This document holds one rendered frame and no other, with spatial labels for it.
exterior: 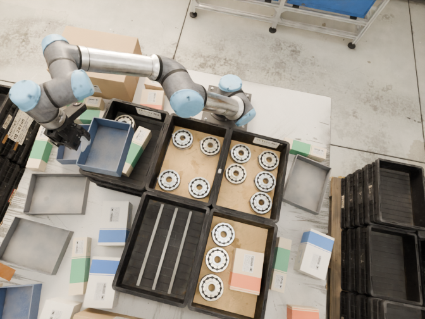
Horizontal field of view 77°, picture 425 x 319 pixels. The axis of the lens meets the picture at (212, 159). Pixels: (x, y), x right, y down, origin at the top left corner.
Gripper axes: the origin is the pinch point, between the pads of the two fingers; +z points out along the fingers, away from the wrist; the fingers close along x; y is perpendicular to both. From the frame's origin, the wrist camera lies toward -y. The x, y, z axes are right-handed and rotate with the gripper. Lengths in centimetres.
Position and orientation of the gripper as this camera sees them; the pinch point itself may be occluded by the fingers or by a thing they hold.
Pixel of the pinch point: (86, 141)
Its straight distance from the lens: 113.3
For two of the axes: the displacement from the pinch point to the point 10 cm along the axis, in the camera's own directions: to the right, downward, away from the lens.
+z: 0.2, 3.6, 9.3
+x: 9.8, 1.8, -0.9
